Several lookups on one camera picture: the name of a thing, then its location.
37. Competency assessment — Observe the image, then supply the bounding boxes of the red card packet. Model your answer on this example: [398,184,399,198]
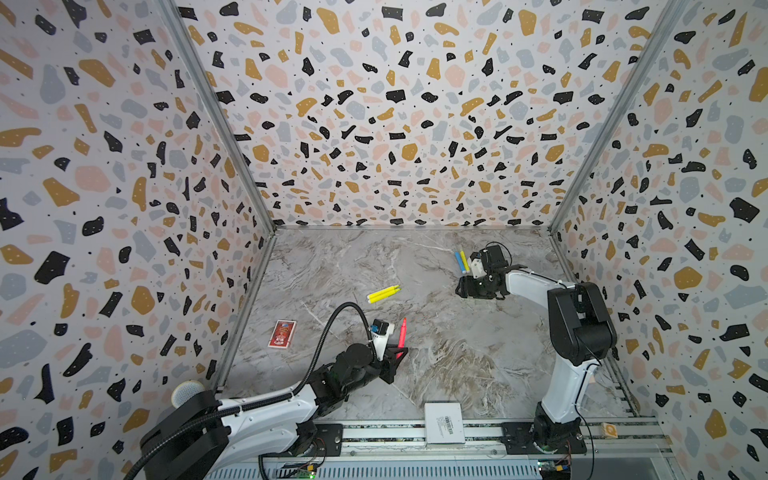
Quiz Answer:
[268,320,296,349]

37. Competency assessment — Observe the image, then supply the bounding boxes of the small wooden tag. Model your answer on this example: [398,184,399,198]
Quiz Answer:
[601,422,619,439]

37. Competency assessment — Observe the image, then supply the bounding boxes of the blue highlighter pen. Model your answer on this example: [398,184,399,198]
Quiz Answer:
[454,251,468,275]

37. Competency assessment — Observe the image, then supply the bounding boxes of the yellow highlighter pen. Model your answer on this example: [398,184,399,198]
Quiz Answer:
[459,250,470,272]
[367,285,400,300]
[368,288,400,304]

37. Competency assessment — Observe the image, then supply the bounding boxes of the white box on rail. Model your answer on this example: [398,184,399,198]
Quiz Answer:
[424,402,466,445]

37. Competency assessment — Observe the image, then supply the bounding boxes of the black corrugated cable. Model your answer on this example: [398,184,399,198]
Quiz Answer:
[293,301,374,394]

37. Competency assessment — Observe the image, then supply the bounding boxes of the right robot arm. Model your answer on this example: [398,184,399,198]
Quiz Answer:
[455,242,617,454]

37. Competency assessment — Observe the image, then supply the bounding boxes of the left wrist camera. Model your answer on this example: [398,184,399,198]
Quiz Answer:
[370,319,394,361]

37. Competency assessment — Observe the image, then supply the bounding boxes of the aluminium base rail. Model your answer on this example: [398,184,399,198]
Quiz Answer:
[203,416,679,480]

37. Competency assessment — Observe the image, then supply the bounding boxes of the pink highlighter pen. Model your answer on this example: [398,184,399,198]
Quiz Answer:
[396,317,407,359]

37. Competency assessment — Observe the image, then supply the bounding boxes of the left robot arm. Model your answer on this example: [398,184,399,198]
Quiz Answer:
[126,343,408,479]

